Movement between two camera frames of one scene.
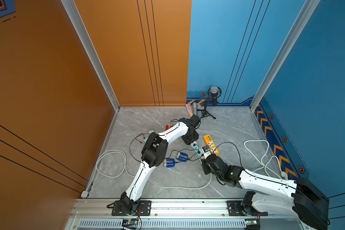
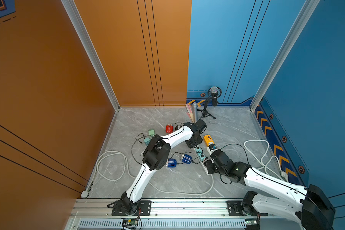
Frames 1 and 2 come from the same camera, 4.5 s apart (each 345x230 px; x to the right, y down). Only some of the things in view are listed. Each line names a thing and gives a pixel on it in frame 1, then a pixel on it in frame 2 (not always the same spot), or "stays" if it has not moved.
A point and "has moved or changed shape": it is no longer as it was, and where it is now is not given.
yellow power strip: [209, 142] stays
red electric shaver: [168, 126] stays
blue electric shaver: [182, 156] has moved or changed shape
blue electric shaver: [169, 162] stays
